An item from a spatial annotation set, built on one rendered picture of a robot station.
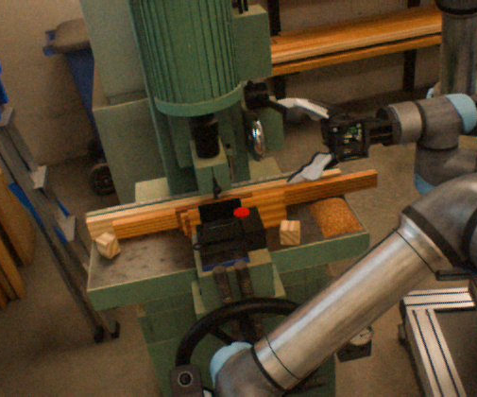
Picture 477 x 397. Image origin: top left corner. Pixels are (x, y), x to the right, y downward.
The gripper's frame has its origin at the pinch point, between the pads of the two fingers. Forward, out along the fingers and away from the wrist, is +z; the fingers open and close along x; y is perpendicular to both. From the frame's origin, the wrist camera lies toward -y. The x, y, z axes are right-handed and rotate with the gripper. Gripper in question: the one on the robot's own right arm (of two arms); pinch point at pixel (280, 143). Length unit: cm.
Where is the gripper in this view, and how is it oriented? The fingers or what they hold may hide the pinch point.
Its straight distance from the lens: 92.5
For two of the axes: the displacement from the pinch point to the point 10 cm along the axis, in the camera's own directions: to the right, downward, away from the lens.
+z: -9.8, 1.9, -0.8
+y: 1.4, 3.2, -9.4
